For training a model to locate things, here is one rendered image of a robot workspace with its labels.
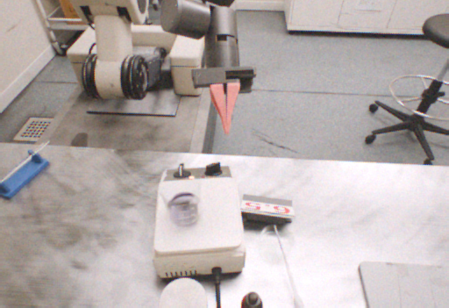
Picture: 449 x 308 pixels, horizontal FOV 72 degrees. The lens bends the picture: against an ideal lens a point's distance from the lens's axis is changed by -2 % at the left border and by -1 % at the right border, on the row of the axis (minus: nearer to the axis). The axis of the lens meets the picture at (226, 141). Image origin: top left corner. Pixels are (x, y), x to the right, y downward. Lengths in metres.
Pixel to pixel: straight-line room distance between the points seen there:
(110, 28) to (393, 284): 1.08
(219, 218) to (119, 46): 0.87
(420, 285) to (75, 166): 0.64
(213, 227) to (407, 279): 0.30
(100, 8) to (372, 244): 1.05
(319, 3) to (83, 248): 2.56
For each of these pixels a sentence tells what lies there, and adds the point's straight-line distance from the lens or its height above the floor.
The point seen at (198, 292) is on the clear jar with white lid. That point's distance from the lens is 0.42.
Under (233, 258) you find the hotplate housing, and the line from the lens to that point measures 0.46.
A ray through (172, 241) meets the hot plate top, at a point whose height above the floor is 0.84.
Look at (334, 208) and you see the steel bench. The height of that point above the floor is 0.75.
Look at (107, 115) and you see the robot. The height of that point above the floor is 0.37.
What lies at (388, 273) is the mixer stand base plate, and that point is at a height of 0.76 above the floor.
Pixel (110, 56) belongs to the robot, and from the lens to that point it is 1.22.
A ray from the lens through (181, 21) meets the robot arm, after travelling 0.49.
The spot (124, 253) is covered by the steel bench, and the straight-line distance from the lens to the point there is 0.55.
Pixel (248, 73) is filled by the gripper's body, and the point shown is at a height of 0.96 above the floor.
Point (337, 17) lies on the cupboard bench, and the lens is 2.89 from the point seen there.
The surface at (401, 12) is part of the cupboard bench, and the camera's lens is 3.04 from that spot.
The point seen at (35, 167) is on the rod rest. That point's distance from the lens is 0.72.
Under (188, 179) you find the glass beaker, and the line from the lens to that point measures 0.43.
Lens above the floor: 1.23
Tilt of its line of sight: 44 degrees down
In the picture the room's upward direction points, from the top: straight up
